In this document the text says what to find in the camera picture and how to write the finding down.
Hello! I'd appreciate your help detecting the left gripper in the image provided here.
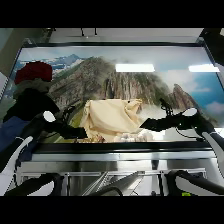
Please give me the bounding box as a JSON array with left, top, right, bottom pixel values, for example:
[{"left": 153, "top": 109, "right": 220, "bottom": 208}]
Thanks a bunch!
[{"left": 61, "top": 123, "right": 88, "bottom": 140}]

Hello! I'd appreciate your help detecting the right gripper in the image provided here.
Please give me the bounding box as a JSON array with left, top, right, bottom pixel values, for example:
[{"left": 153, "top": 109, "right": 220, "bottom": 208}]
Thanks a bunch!
[{"left": 139, "top": 117, "right": 168, "bottom": 133}]

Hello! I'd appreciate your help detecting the cream shirt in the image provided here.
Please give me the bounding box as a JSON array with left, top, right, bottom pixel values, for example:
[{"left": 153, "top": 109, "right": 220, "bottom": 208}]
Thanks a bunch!
[{"left": 79, "top": 98, "right": 154, "bottom": 144}]

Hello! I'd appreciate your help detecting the black garment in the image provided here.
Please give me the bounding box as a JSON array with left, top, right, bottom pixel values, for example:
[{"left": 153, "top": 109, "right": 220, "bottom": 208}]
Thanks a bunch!
[{"left": 2, "top": 88, "right": 61, "bottom": 124}]

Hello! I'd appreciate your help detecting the blue garment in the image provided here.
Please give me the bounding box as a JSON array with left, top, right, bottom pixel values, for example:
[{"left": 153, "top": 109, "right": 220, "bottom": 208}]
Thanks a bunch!
[{"left": 0, "top": 116, "right": 35, "bottom": 162}]

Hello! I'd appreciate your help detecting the red garment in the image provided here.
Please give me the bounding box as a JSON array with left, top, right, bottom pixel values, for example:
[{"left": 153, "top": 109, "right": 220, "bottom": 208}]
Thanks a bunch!
[{"left": 14, "top": 60, "right": 54, "bottom": 85}]

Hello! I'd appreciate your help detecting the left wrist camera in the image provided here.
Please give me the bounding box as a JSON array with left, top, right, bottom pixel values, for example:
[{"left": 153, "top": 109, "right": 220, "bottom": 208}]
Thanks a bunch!
[{"left": 62, "top": 105, "right": 76, "bottom": 123}]

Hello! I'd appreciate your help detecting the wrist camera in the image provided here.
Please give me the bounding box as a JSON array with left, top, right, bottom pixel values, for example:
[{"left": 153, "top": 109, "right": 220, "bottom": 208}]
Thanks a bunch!
[
  {"left": 62, "top": 105, "right": 76, "bottom": 123},
  {"left": 158, "top": 97, "right": 175, "bottom": 116}
]

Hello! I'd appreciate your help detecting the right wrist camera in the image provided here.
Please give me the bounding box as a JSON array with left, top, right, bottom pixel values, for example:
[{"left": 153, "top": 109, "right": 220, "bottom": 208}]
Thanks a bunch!
[{"left": 158, "top": 97, "right": 175, "bottom": 116}]

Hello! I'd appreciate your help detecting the black cable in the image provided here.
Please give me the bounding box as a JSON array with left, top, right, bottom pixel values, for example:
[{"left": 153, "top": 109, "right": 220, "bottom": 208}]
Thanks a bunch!
[{"left": 174, "top": 127, "right": 205, "bottom": 141}]

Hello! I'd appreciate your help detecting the silver frame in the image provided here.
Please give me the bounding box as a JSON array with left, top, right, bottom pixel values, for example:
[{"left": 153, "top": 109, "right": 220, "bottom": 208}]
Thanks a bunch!
[{"left": 13, "top": 150, "right": 224, "bottom": 197}]

